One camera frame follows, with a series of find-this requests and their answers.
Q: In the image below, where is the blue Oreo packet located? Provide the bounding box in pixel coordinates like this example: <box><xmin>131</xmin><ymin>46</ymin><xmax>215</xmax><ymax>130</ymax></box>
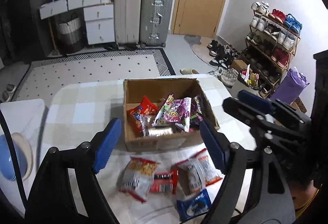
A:
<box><xmin>176</xmin><ymin>189</ymin><xmax>212</xmax><ymax>221</ymax></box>

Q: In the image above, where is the red snack packet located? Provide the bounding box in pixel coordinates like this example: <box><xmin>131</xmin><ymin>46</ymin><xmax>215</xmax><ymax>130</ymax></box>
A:
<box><xmin>150</xmin><ymin>170</ymin><xmax>179</xmax><ymax>194</ymax></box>

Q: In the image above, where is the noodle snack bag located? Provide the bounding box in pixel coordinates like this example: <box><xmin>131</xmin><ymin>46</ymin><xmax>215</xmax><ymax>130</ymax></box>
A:
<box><xmin>118</xmin><ymin>157</ymin><xmax>158</xmax><ymax>203</ymax></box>

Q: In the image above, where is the person's right hand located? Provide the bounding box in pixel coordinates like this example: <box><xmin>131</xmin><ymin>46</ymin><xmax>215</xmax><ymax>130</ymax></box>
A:
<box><xmin>288</xmin><ymin>181</ymin><xmax>318</xmax><ymax>210</ymax></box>

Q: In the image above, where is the small cardboard cat box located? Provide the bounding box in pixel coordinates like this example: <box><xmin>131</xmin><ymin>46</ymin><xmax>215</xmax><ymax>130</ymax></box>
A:
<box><xmin>290</xmin><ymin>97</ymin><xmax>307</xmax><ymax>113</ymax></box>

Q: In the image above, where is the white sneaker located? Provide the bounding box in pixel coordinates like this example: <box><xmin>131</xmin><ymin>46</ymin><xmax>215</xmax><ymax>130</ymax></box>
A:
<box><xmin>219</xmin><ymin>68</ymin><xmax>238</xmax><ymax>88</ymax></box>

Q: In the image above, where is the blue bowl stack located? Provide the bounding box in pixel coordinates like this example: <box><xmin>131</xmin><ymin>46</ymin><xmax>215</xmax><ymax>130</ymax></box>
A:
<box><xmin>1</xmin><ymin>132</ymin><xmax>33</xmax><ymax>181</ymax></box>

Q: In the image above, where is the orange white snack packet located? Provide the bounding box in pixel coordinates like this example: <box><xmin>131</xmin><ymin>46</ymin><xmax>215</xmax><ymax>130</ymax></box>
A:
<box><xmin>171</xmin><ymin>148</ymin><xmax>222</xmax><ymax>196</ymax></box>

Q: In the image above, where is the shoe rack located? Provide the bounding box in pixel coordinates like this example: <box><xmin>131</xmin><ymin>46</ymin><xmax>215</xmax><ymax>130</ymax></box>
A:
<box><xmin>242</xmin><ymin>2</ymin><xmax>302</xmax><ymax>98</ymax></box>

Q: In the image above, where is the purple candy bag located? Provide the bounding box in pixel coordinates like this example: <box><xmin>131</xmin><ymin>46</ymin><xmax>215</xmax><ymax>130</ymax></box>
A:
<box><xmin>152</xmin><ymin>93</ymin><xmax>192</xmax><ymax>132</ymax></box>

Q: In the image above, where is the beige slipper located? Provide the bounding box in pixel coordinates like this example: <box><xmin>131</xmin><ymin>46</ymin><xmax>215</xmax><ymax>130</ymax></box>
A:
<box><xmin>180</xmin><ymin>68</ymin><xmax>199</xmax><ymax>75</ymax></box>

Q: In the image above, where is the door mat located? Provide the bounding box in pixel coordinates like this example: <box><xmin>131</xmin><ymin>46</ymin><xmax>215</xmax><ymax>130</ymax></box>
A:
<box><xmin>184</xmin><ymin>34</ymin><xmax>213</xmax><ymax>65</ymax></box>

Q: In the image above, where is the cardboard SF box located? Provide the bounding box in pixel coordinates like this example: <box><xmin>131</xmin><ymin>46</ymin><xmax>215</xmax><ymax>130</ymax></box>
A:
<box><xmin>123</xmin><ymin>78</ymin><xmax>219</xmax><ymax>152</ymax></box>

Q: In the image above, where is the cracker packet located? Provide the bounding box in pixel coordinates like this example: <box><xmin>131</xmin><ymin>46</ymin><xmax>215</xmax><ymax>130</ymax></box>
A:
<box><xmin>147</xmin><ymin>125</ymin><xmax>176</xmax><ymax>137</ymax></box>

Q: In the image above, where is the red orange snack bag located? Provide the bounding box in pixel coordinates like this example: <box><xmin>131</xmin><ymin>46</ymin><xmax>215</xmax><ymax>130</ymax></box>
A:
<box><xmin>127</xmin><ymin>96</ymin><xmax>158</xmax><ymax>136</ymax></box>

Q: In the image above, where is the patterned rug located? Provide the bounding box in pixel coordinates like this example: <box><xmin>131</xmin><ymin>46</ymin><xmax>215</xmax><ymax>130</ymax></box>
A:
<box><xmin>12</xmin><ymin>48</ymin><xmax>176</xmax><ymax>104</ymax></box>

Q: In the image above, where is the silver suitcase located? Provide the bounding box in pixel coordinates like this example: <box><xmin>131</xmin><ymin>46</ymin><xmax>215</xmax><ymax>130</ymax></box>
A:
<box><xmin>140</xmin><ymin>0</ymin><xmax>173</xmax><ymax>47</ymax></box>

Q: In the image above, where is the black refrigerator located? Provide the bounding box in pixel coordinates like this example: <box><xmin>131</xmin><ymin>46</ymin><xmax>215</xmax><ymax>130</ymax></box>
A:
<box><xmin>1</xmin><ymin>0</ymin><xmax>53</xmax><ymax>63</ymax></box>

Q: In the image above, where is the laundry basket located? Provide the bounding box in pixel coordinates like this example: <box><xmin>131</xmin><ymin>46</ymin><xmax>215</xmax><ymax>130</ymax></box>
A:
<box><xmin>56</xmin><ymin>12</ymin><xmax>83</xmax><ymax>55</ymax></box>

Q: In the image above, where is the beige suitcase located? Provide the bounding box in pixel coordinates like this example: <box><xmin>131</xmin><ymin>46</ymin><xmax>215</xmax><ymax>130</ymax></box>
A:
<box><xmin>114</xmin><ymin>0</ymin><xmax>141</xmax><ymax>45</ymax></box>

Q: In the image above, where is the white drawer desk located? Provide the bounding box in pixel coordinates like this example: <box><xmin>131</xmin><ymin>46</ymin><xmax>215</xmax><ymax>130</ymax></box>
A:
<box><xmin>39</xmin><ymin>0</ymin><xmax>115</xmax><ymax>45</ymax></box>

